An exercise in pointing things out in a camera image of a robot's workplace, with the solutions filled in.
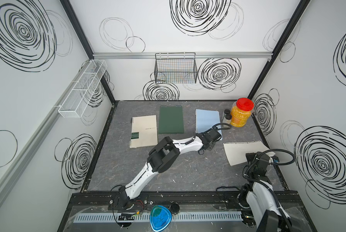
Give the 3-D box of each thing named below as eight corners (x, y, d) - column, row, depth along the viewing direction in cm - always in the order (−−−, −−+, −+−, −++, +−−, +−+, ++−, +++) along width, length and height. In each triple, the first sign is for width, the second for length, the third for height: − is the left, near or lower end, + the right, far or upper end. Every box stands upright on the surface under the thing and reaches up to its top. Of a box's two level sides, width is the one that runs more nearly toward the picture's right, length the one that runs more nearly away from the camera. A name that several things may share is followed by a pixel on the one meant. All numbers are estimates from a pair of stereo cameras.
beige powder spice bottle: (222, 126, 105) (226, 119, 99) (221, 121, 108) (224, 114, 102) (229, 126, 105) (232, 119, 99) (227, 121, 108) (231, 114, 102)
